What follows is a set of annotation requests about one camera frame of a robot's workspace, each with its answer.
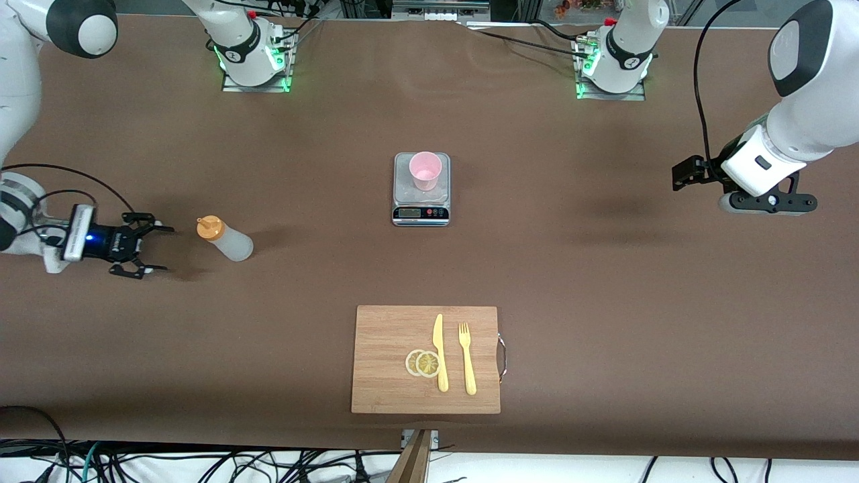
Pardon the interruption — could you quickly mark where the wooden post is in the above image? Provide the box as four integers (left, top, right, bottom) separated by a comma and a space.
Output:
388, 429, 432, 483

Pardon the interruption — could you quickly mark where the pink plastic cup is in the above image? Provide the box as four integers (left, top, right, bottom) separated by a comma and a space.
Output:
409, 152, 443, 192

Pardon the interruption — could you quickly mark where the yellow plastic knife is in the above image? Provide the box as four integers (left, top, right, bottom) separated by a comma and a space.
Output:
433, 313, 450, 393

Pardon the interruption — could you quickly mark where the wooden cutting board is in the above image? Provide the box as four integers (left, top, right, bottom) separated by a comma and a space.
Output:
351, 305, 501, 415

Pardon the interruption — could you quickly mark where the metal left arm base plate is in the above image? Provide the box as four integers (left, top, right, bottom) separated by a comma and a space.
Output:
576, 37, 646, 101

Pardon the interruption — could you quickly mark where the yellow plastic fork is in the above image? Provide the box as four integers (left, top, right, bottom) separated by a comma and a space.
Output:
458, 322, 477, 396

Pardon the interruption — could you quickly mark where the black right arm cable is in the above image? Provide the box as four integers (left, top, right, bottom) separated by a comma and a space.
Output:
0, 163, 138, 242

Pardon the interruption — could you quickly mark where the black table cable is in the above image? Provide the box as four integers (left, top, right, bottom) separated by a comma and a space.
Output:
265, 0, 330, 51
534, 19, 591, 42
463, 22, 595, 60

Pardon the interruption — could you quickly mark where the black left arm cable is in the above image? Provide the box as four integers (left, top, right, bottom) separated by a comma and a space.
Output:
693, 0, 742, 162

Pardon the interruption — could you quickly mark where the translucent sauce bottle orange cap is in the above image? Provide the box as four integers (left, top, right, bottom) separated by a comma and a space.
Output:
197, 215, 254, 262

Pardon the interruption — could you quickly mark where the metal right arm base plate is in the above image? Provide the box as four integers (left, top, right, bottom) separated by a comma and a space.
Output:
221, 30, 294, 93

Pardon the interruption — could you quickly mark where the teal floor cable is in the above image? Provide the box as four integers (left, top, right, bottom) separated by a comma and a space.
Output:
79, 441, 103, 483

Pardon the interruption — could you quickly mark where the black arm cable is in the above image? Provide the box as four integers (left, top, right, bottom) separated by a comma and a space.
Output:
693, 0, 742, 162
0, 163, 138, 242

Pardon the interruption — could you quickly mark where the orange decorative object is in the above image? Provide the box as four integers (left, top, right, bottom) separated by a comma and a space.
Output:
554, 0, 605, 17

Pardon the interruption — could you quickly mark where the silver digital kitchen scale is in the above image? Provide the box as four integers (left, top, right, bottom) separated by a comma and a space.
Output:
392, 152, 451, 227

